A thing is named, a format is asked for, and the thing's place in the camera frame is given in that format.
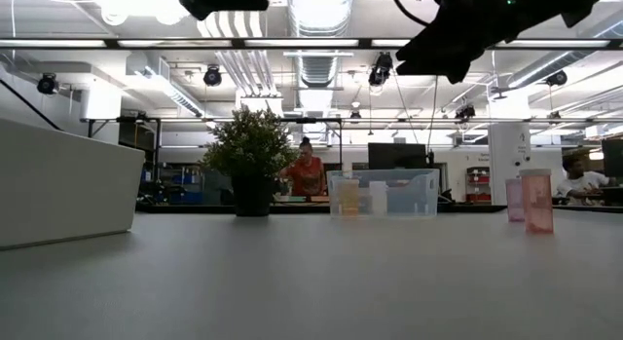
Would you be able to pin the wooden workbench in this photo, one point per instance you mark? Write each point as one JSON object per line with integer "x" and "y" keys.
{"x": 302, "y": 199}

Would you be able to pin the green potted artificial plant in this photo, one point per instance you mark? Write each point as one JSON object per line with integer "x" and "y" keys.
{"x": 248, "y": 145}

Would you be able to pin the large pink medicine bottle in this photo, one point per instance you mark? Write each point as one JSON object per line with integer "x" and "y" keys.
{"x": 537, "y": 203}

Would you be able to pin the white plastic bin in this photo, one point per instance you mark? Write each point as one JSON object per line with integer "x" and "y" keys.
{"x": 63, "y": 184}

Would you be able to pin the black background station frame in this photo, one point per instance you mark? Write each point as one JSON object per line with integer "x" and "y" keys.
{"x": 194, "y": 120}

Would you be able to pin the clear plastic bin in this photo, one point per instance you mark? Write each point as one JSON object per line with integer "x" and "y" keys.
{"x": 414, "y": 199}

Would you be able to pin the black side monitor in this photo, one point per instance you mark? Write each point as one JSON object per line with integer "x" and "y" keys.
{"x": 613, "y": 157}

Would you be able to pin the person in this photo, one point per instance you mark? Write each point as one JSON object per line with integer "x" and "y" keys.
{"x": 581, "y": 181}
{"x": 306, "y": 177}

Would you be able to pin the grey table mat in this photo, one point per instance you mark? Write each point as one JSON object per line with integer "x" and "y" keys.
{"x": 146, "y": 291}

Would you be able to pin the black overhead light beam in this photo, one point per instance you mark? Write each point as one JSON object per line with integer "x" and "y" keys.
{"x": 112, "y": 43}

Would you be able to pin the white labelled medicine bottle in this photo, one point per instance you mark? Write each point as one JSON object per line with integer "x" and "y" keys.
{"x": 378, "y": 199}

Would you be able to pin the red bin shelf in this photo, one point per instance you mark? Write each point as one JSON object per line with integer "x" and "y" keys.
{"x": 478, "y": 184}

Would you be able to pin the black aluminium table frame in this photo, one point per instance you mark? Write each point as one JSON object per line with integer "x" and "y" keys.
{"x": 194, "y": 208}

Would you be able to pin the black ceiling spotlight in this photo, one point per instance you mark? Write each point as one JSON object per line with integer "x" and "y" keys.
{"x": 556, "y": 78}
{"x": 465, "y": 112}
{"x": 47, "y": 83}
{"x": 380, "y": 69}
{"x": 212, "y": 76}

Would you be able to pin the orange medicine bottle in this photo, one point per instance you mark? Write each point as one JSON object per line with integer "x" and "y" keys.
{"x": 348, "y": 199}

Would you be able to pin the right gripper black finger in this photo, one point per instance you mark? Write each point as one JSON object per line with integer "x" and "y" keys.
{"x": 428, "y": 57}

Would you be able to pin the white pillar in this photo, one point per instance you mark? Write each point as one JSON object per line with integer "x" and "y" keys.
{"x": 508, "y": 155}

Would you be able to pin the small pink medicine bottle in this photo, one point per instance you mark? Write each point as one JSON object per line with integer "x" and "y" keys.
{"x": 513, "y": 203}

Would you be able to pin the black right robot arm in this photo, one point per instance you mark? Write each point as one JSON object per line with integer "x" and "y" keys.
{"x": 574, "y": 4}

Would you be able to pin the blue bin shelf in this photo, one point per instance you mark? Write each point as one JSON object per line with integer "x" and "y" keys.
{"x": 185, "y": 179}

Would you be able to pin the silver ventilation duct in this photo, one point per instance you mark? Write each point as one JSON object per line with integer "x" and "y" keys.
{"x": 318, "y": 18}

